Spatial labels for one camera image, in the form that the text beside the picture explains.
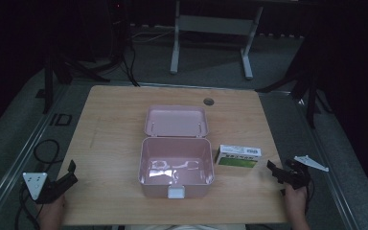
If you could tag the pink plastic storage box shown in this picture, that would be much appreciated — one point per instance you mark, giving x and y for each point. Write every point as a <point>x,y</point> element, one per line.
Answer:
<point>176,159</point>

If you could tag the person's right hand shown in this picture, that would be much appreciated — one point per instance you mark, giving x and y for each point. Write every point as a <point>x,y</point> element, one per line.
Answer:
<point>295,204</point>

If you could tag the black tripod stand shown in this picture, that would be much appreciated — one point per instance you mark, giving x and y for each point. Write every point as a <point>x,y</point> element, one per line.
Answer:
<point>64,67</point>
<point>303,83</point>

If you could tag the white and green medicine box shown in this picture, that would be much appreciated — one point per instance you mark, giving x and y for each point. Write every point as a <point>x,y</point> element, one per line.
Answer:
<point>239,158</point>

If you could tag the person's left hand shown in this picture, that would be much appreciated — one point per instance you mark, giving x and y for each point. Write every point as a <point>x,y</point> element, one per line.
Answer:
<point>51,214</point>

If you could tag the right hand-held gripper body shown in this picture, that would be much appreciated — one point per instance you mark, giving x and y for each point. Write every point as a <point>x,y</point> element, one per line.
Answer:
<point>297,175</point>

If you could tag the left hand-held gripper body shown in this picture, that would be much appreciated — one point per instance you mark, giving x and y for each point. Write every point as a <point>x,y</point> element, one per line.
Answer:
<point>35,187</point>

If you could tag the white metal table frame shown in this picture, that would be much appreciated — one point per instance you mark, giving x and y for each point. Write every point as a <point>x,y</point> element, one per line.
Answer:
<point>214,25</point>

